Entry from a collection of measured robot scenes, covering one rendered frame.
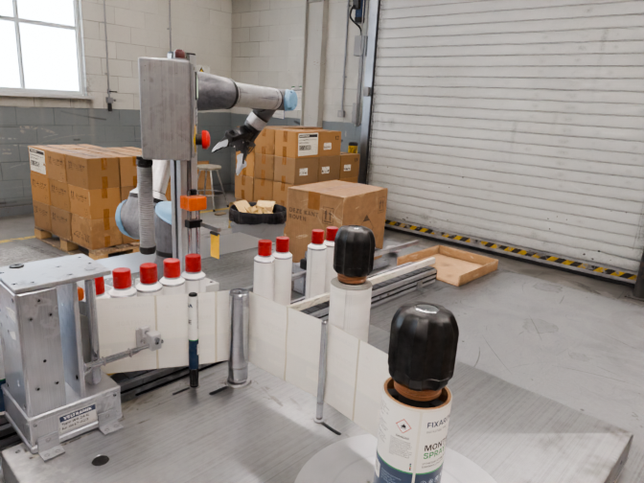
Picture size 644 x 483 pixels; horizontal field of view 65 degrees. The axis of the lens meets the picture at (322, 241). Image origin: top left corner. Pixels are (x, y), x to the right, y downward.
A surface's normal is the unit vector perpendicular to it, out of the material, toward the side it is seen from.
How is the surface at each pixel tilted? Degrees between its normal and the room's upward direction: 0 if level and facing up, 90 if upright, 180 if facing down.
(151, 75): 90
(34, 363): 90
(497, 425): 0
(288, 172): 90
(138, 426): 0
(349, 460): 0
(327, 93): 90
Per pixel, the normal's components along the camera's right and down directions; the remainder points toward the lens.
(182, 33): 0.75, 0.21
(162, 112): 0.20, 0.27
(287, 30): -0.65, 0.17
